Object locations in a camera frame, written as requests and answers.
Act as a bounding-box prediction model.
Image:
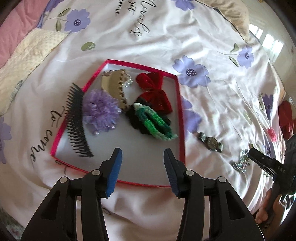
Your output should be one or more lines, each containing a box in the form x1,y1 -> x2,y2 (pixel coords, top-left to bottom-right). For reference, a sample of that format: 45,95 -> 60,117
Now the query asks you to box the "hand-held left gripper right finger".
163,148 -> 264,241

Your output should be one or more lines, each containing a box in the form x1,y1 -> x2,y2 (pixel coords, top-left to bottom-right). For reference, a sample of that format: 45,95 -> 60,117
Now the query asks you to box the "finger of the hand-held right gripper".
248,148 -> 278,175

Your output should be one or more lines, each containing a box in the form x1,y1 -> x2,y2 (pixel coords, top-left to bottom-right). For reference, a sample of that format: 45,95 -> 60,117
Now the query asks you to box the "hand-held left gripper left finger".
20,148 -> 123,241

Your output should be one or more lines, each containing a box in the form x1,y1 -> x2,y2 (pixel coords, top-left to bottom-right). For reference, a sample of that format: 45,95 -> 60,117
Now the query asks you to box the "silver sequin hair accessory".
230,149 -> 251,173

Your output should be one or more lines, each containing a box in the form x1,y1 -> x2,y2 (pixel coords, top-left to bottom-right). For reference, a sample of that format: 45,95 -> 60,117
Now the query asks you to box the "red shallow box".
50,59 -> 186,187

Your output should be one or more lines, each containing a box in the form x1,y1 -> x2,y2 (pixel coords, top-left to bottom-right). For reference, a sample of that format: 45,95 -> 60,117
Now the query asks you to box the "silver metal wristwatch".
197,132 -> 224,153

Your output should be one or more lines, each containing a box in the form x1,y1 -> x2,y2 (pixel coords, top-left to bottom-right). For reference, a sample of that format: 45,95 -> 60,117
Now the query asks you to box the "green braided bracelet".
133,102 -> 178,141

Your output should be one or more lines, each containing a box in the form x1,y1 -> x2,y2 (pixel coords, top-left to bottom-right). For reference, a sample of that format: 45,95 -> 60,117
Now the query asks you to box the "black scrunchie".
125,96 -> 171,135

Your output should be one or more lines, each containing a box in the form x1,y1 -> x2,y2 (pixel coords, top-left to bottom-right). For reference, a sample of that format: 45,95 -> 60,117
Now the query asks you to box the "purple flower scrunchie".
82,90 -> 121,136

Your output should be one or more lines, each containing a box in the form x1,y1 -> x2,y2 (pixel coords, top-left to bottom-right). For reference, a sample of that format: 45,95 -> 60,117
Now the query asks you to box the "black hair comb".
66,83 -> 94,158

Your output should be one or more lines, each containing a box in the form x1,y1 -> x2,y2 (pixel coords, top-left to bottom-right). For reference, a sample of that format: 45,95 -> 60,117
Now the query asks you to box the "red velvet bow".
135,72 -> 173,114

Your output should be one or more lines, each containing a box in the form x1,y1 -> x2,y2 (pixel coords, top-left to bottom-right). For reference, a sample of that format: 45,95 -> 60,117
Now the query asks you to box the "beige claw hair clip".
101,69 -> 130,111

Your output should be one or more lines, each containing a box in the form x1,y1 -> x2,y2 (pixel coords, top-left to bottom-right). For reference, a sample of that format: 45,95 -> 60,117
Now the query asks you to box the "person's right hand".
255,188 -> 288,226

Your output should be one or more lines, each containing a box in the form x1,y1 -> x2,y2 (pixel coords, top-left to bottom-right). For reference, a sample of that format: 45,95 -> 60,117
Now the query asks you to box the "red cloth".
278,100 -> 295,141

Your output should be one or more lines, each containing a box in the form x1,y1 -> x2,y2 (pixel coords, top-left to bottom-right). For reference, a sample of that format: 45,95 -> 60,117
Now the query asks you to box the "floral bed sheet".
0,0 -> 292,241

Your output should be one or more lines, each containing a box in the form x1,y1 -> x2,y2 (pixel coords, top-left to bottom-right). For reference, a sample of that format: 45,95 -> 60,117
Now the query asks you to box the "cream fuzzy blanket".
0,28 -> 68,113

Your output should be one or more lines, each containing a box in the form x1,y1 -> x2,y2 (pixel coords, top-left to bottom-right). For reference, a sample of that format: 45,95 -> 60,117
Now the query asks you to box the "beige pillow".
203,0 -> 252,42

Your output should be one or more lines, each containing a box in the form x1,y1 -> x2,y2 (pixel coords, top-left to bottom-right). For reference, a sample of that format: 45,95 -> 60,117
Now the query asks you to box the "pink quilt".
0,0 -> 57,69

